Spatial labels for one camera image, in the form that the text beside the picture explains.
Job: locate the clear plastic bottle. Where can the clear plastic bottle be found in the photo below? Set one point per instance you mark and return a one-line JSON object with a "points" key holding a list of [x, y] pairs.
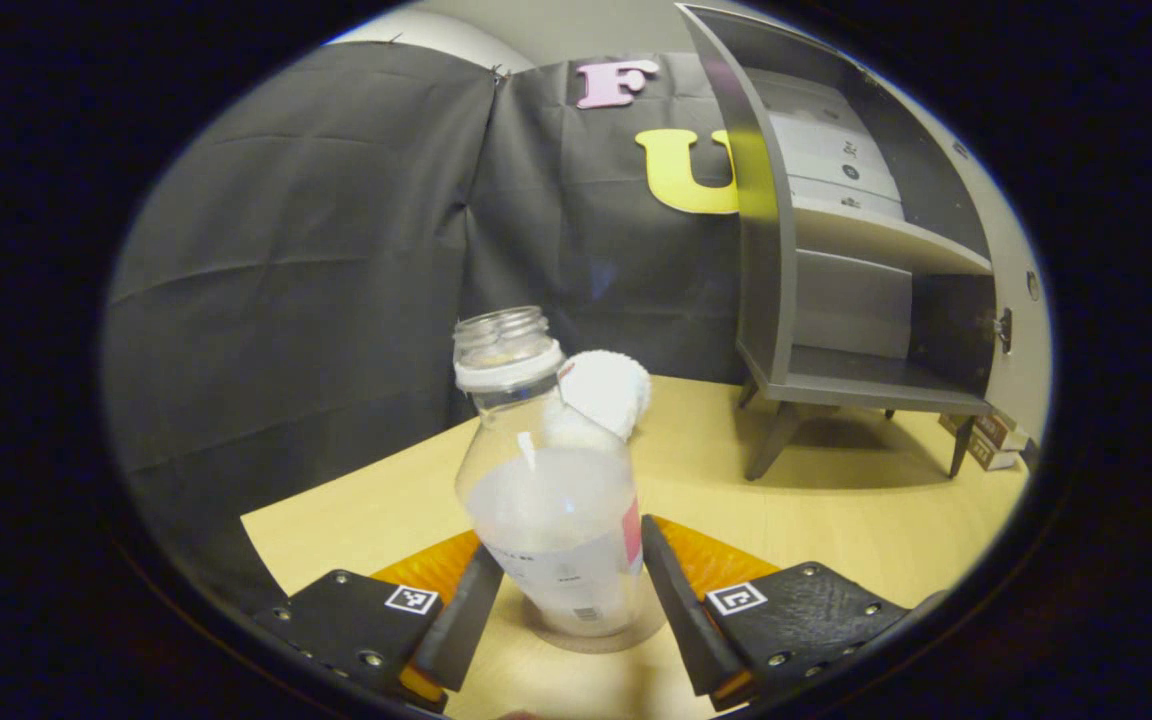
{"points": [[556, 520]]}

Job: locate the grey cabinet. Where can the grey cabinet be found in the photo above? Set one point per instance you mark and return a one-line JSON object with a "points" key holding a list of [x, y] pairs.
{"points": [[766, 250]]}

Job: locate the metal door hinge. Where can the metal door hinge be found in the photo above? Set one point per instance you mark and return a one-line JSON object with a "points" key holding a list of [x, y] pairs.
{"points": [[1004, 330]]}

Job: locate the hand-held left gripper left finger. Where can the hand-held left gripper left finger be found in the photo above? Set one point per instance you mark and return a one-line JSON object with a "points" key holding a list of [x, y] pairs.
{"points": [[461, 630]]}

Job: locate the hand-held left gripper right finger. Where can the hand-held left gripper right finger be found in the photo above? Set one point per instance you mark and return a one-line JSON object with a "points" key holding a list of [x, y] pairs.
{"points": [[681, 620]]}

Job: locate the black backdrop cloth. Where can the black backdrop cloth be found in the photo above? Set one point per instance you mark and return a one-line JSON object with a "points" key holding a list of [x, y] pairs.
{"points": [[296, 280]]}

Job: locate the white fluffy coaster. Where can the white fluffy coaster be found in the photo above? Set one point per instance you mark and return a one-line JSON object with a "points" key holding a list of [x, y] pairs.
{"points": [[611, 385]]}

